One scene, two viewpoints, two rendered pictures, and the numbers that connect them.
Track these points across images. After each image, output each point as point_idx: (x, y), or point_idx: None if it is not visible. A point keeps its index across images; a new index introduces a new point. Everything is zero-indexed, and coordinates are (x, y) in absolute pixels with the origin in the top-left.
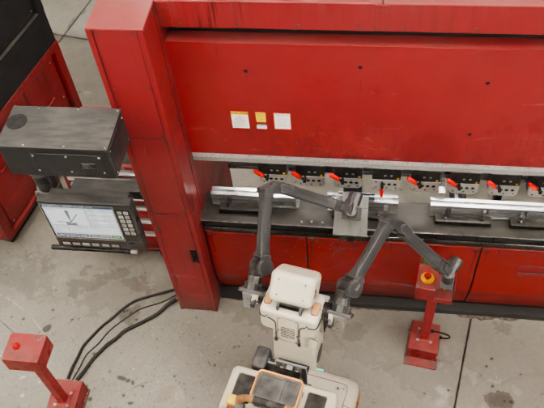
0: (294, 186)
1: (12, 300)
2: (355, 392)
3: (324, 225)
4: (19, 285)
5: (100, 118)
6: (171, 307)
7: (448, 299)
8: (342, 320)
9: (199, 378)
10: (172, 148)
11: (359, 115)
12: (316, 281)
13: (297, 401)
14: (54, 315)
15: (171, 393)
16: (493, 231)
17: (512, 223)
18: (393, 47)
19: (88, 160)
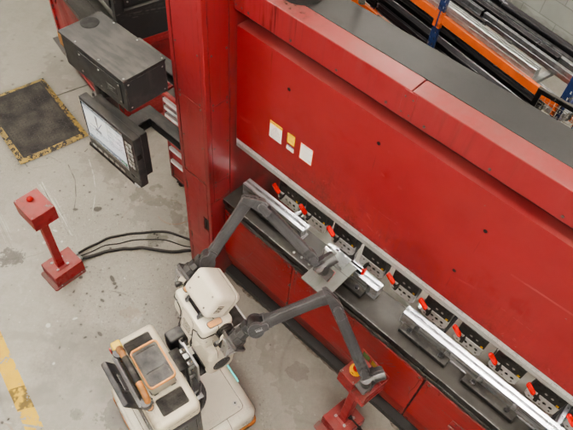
0: (274, 212)
1: (94, 175)
2: (245, 416)
3: (308, 267)
4: (107, 167)
5: (144, 56)
6: (187, 253)
7: (361, 400)
8: (227, 347)
9: (160, 318)
10: (205, 120)
11: (367, 188)
12: (225, 300)
13: (157, 385)
14: (109, 203)
15: (133, 314)
16: (442, 374)
17: (465, 379)
18: (411, 141)
19: (112, 83)
